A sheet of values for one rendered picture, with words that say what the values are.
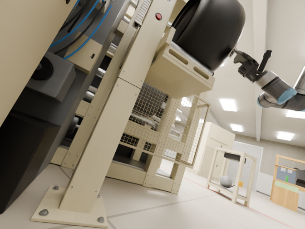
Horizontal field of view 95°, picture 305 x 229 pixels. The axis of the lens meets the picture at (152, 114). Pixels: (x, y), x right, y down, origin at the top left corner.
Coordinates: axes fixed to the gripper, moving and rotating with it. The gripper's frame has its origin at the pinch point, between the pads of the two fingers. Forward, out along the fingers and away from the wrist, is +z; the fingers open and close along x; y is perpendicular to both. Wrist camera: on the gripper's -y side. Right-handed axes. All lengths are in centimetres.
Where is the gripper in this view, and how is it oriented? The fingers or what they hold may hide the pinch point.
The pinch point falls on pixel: (237, 51)
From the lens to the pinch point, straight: 102.8
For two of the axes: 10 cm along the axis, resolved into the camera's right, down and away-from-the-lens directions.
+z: -5.6, -7.6, 3.3
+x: 4.9, 0.2, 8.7
